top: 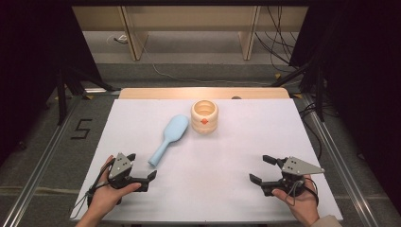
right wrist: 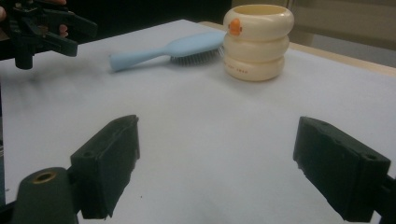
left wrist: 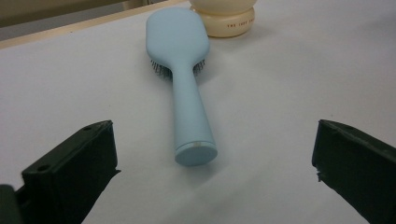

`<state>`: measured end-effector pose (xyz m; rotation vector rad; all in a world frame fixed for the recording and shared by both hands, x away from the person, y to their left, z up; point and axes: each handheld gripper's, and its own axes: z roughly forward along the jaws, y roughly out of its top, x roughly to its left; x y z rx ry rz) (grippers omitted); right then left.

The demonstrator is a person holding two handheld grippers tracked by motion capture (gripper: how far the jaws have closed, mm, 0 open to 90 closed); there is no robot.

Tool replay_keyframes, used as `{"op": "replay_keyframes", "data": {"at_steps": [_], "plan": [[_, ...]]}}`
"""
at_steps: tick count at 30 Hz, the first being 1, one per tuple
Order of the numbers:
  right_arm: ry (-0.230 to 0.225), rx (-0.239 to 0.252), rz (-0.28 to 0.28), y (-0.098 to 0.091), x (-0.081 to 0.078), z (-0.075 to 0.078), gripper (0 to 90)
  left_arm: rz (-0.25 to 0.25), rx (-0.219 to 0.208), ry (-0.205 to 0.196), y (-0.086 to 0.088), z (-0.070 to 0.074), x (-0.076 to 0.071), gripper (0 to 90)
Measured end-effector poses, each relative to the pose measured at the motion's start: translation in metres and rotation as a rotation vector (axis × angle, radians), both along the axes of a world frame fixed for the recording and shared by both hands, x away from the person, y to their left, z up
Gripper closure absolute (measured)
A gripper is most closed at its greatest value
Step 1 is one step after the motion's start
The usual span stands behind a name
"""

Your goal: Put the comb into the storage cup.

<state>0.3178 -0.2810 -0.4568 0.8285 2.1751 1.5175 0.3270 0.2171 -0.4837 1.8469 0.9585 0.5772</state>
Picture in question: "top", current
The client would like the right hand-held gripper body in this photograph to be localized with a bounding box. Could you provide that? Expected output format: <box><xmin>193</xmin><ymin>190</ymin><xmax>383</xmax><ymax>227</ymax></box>
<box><xmin>277</xmin><ymin>156</ymin><xmax>325</xmax><ymax>194</ymax></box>

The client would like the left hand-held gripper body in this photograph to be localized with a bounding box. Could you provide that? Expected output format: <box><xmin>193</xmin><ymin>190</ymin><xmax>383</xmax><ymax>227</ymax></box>
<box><xmin>108</xmin><ymin>152</ymin><xmax>140</xmax><ymax>190</ymax></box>

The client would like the light blue hairbrush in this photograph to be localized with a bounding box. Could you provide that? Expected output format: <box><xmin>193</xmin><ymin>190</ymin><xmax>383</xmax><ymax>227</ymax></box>
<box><xmin>148</xmin><ymin>113</ymin><xmax>190</xmax><ymax>168</ymax></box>

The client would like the person's left hand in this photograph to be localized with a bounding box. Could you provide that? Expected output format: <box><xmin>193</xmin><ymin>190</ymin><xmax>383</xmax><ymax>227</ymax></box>
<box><xmin>87</xmin><ymin>155</ymin><xmax>142</xmax><ymax>218</ymax></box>

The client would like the person's right hand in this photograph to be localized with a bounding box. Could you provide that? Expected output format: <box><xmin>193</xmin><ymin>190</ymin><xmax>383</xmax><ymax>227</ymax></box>
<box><xmin>271</xmin><ymin>177</ymin><xmax>321</xmax><ymax>227</ymax></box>

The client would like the black metal stand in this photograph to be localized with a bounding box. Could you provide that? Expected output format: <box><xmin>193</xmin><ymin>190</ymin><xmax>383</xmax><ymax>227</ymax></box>
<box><xmin>270</xmin><ymin>58</ymin><xmax>326</xmax><ymax>123</ymax></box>
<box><xmin>56</xmin><ymin>66</ymin><xmax>121</xmax><ymax>127</ymax></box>

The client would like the black curtain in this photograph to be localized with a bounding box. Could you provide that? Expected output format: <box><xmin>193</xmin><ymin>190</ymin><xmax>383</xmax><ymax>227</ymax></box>
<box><xmin>0</xmin><ymin>0</ymin><xmax>105</xmax><ymax>166</ymax></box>
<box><xmin>288</xmin><ymin>0</ymin><xmax>401</xmax><ymax>207</ymax></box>

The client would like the beige office desk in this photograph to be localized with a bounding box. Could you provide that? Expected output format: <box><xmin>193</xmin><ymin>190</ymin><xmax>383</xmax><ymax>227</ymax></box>
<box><xmin>72</xmin><ymin>5</ymin><xmax>308</xmax><ymax>61</ymax></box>

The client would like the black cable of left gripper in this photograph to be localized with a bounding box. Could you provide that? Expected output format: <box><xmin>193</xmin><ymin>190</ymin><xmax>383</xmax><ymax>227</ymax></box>
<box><xmin>71</xmin><ymin>160</ymin><xmax>114</xmax><ymax>220</ymax></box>

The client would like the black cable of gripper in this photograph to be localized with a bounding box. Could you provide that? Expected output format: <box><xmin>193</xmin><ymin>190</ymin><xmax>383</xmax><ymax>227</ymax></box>
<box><xmin>71</xmin><ymin>160</ymin><xmax>114</xmax><ymax>220</ymax></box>
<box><xmin>291</xmin><ymin>177</ymin><xmax>320</xmax><ymax>207</ymax></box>

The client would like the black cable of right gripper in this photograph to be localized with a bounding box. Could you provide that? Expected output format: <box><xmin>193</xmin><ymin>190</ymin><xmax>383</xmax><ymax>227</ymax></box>
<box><xmin>291</xmin><ymin>177</ymin><xmax>320</xmax><ymax>207</ymax></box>

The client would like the aluminium floor rail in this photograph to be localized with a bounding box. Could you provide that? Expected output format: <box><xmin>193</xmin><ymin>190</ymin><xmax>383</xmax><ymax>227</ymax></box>
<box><xmin>302</xmin><ymin>94</ymin><xmax>380</xmax><ymax>227</ymax></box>
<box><xmin>0</xmin><ymin>94</ymin><xmax>83</xmax><ymax>227</ymax></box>

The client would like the black cable bundle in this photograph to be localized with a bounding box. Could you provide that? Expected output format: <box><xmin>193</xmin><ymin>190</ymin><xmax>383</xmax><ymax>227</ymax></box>
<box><xmin>254</xmin><ymin>6</ymin><xmax>301</xmax><ymax>74</ymax></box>

